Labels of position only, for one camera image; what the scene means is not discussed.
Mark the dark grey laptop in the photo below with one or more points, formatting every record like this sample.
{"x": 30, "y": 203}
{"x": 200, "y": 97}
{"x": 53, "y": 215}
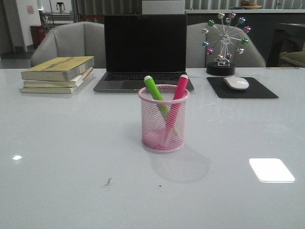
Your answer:
{"x": 140, "y": 45}

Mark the green highlighter pen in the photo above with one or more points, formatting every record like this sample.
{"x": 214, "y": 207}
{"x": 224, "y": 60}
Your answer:
{"x": 156, "y": 95}

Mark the olive cushion seat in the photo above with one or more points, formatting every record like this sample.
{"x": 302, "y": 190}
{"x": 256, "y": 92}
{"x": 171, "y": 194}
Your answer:
{"x": 296, "y": 59}

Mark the white computer mouse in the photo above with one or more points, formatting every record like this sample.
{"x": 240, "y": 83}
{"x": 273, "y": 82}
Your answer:
{"x": 236, "y": 83}

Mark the ferris wheel desk toy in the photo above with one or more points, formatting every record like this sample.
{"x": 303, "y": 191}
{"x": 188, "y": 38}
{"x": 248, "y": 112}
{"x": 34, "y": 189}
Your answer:
{"x": 222, "y": 64}

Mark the red trash bin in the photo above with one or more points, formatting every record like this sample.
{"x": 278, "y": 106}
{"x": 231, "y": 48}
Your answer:
{"x": 37, "y": 34}

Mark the yellow book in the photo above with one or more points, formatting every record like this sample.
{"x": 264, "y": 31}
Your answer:
{"x": 59, "y": 69}
{"x": 49, "y": 90}

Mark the pink highlighter pen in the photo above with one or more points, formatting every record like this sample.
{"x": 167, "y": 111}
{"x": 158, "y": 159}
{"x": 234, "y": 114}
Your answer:
{"x": 171, "y": 118}

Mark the right grey armchair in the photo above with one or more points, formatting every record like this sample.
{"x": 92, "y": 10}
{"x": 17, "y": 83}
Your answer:
{"x": 203, "y": 47}

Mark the grey armchair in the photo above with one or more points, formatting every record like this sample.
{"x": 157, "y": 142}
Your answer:
{"x": 74, "y": 39}
{"x": 203, "y": 47}

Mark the fruit bowl on counter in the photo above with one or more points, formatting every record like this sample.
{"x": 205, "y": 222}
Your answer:
{"x": 249, "y": 5}

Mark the middle cream book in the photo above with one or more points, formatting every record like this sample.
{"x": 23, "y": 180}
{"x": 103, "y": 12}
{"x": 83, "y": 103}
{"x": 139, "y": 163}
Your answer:
{"x": 75, "y": 82}

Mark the left grey armchair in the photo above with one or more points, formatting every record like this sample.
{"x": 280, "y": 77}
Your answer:
{"x": 74, "y": 39}

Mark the top yellow book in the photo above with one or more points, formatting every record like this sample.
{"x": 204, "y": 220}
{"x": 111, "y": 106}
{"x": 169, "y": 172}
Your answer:
{"x": 59, "y": 69}

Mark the white box behind laptop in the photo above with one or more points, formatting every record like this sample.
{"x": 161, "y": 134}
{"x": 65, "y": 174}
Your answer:
{"x": 163, "y": 7}

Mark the pink mesh pen holder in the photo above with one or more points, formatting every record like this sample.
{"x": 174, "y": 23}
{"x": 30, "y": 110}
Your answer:
{"x": 153, "y": 124}

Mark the bottom yellow book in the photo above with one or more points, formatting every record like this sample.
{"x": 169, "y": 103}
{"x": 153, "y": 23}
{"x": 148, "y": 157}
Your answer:
{"x": 49, "y": 90}

